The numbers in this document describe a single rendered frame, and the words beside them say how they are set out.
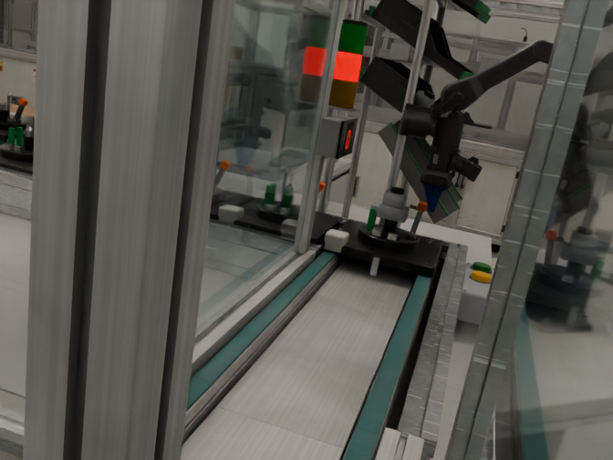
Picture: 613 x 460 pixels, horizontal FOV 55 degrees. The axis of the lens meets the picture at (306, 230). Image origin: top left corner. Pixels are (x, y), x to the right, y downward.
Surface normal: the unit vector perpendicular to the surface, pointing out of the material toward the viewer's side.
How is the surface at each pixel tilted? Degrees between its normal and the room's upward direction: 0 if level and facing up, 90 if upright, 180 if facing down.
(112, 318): 90
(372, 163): 90
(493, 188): 90
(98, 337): 90
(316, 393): 0
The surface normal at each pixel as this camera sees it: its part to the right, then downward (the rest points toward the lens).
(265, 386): 0.16, -0.95
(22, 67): -0.36, 0.21
